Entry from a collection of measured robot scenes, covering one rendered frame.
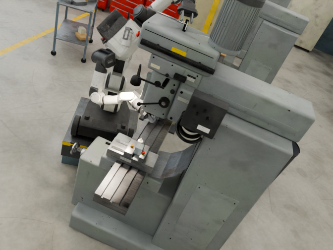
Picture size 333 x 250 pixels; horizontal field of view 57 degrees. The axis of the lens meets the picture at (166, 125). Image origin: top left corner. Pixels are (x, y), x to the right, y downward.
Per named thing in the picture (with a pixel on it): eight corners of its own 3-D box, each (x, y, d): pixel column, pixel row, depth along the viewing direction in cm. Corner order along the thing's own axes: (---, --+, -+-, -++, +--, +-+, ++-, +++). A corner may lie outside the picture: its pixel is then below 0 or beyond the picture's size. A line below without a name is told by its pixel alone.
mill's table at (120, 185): (92, 200, 196) (94, 192, 191) (152, 108, 297) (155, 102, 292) (125, 216, 195) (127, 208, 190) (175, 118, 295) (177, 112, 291)
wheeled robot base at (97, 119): (87, 99, 344) (92, 74, 325) (132, 111, 354) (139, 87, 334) (73, 136, 294) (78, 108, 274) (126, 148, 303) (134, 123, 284)
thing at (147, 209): (69, 203, 272) (78, 156, 237) (86, 179, 298) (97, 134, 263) (151, 242, 267) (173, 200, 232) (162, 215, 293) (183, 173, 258)
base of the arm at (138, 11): (127, 13, 225) (131, 21, 217) (139, 0, 221) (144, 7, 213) (141, 25, 235) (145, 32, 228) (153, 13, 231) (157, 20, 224)
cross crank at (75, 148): (65, 155, 255) (67, 145, 248) (73, 147, 265) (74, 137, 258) (82, 162, 254) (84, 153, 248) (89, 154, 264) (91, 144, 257)
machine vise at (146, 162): (105, 155, 219) (108, 144, 213) (113, 143, 231) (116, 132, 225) (150, 174, 218) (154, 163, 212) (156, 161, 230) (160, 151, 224)
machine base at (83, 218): (67, 226, 267) (69, 213, 255) (98, 181, 315) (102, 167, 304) (193, 286, 260) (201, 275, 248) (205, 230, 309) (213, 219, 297)
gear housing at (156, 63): (145, 68, 185) (150, 53, 179) (158, 54, 205) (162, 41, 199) (196, 90, 183) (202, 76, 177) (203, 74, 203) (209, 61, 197)
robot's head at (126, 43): (120, 45, 218) (121, 43, 209) (124, 31, 217) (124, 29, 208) (130, 48, 219) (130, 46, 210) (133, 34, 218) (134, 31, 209)
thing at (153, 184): (97, 167, 235) (100, 156, 228) (116, 142, 263) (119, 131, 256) (157, 194, 232) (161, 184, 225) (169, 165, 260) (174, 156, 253)
